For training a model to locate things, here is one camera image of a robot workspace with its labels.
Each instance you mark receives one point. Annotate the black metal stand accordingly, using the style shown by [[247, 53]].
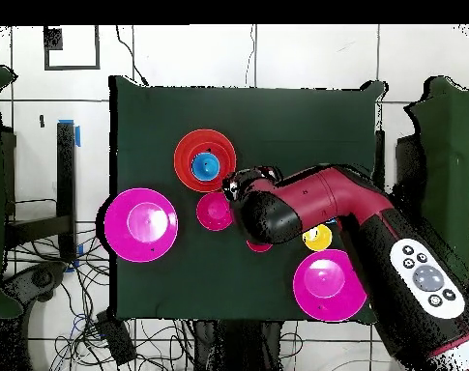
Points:
[[380, 154], [65, 174]]

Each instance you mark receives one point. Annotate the black power strip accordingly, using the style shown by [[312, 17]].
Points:
[[116, 340]]

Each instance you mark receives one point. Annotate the grey office chair base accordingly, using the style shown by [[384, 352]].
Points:
[[40, 278]]

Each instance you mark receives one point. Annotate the black square floor frame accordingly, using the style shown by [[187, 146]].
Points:
[[53, 38]]

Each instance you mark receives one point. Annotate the large pink plastic bowl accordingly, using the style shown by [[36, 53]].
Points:
[[323, 286], [141, 224]]

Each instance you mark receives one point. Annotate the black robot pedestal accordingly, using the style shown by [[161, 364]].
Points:
[[238, 348]]

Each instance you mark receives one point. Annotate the dark green tablecloth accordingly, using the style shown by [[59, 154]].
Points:
[[238, 112]]

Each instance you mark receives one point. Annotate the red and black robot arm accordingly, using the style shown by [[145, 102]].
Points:
[[319, 193]]

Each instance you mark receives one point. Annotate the small red plastic bowl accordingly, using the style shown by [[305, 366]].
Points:
[[212, 212]]

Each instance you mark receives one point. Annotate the yellow plastic cup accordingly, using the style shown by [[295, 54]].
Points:
[[319, 241]]

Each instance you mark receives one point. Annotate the blue plastic cup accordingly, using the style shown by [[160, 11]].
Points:
[[205, 167]]

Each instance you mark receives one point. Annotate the large orange plastic bowl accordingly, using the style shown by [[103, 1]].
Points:
[[180, 158]]

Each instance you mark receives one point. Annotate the red plastic cup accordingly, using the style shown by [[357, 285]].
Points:
[[259, 248]]

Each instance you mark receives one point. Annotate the small orange plastic bowl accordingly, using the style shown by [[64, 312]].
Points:
[[224, 158]]

